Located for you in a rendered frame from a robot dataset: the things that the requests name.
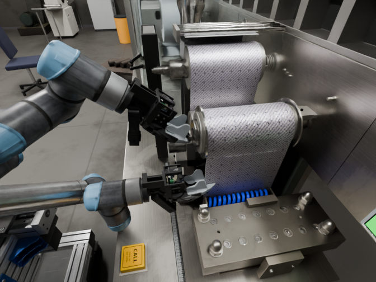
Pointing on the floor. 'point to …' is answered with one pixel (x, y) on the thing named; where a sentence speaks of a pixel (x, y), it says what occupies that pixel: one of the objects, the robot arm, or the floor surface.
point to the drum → (122, 28)
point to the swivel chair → (9, 49)
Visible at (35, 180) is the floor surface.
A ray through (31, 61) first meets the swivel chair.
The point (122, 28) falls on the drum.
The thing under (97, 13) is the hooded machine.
